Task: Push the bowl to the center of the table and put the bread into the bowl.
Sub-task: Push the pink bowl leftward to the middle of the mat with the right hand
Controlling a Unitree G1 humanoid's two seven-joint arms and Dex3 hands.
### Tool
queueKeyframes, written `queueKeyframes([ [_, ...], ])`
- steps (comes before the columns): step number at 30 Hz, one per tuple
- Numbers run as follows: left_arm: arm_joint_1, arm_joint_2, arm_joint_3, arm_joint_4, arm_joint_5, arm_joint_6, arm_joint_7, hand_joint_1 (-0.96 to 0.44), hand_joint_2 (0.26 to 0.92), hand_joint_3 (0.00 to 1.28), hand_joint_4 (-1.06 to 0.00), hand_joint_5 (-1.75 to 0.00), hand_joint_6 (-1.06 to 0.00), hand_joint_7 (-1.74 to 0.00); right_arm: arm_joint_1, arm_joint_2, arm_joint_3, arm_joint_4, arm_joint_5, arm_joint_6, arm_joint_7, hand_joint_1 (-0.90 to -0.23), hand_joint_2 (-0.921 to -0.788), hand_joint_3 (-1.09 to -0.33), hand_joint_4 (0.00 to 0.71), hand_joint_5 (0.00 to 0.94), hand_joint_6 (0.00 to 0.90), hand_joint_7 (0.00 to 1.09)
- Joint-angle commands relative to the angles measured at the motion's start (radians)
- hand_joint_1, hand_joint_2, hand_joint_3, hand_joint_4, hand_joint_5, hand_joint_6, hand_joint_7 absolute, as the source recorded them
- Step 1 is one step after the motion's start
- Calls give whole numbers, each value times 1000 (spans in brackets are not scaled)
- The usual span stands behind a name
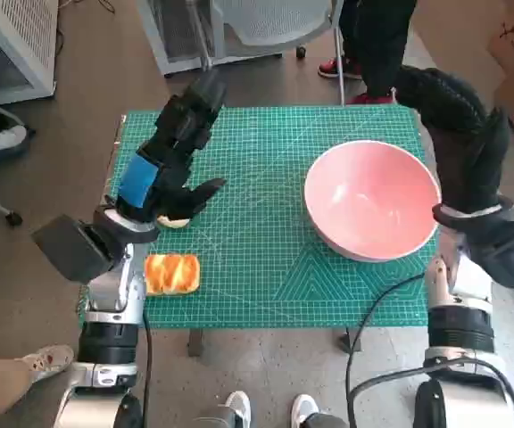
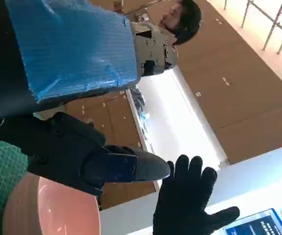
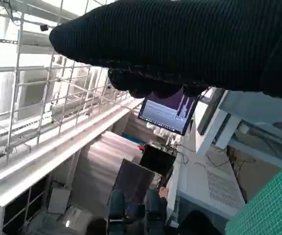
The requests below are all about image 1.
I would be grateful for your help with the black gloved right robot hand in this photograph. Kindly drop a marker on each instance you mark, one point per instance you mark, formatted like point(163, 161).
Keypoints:
point(462, 147)

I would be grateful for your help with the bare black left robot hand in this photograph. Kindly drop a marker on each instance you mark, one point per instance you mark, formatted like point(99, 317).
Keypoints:
point(168, 147)

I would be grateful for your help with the round toy bread bun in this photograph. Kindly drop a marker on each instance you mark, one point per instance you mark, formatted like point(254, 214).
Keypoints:
point(174, 223)

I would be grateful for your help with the pink bowl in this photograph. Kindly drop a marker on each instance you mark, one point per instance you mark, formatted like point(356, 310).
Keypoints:
point(373, 200)

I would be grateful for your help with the striped rectangular toy bread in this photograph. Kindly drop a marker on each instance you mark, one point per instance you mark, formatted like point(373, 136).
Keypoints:
point(172, 273)

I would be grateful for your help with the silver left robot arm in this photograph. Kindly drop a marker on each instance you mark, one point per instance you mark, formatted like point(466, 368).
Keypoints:
point(114, 285)

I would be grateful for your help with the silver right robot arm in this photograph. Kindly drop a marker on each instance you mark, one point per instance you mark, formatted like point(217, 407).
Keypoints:
point(460, 330)

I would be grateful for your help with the green cutting mat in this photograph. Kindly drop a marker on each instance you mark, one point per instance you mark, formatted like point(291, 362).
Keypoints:
point(257, 178)

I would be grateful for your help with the white perforated cabinet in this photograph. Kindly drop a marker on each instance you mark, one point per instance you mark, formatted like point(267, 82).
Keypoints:
point(172, 44)

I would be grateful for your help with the person with red shoes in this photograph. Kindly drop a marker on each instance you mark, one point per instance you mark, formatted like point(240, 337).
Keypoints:
point(382, 44)

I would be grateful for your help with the black castor wheel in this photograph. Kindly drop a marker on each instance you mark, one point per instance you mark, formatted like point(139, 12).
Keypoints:
point(301, 52)

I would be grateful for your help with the grey mesh chair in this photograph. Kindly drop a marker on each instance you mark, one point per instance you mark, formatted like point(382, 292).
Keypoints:
point(275, 18)

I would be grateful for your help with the grey wheeled chair base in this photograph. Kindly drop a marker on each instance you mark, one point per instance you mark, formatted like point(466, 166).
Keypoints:
point(14, 218)

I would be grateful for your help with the white perforated metal rack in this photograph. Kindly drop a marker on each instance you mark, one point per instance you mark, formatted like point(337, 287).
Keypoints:
point(20, 27)

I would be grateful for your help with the dark metal table leg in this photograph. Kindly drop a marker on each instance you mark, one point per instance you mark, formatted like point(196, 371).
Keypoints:
point(355, 341)
point(195, 343)

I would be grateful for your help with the white shoe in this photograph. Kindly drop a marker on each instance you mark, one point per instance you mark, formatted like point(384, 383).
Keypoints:
point(239, 408)
point(304, 410)

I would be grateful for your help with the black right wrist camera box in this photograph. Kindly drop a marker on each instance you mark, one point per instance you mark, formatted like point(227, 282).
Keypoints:
point(511, 258)

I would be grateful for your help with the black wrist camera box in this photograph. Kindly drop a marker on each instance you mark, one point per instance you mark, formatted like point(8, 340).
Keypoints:
point(69, 249)
point(511, 258)

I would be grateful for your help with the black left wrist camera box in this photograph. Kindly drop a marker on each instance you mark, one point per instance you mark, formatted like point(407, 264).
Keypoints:
point(69, 249)

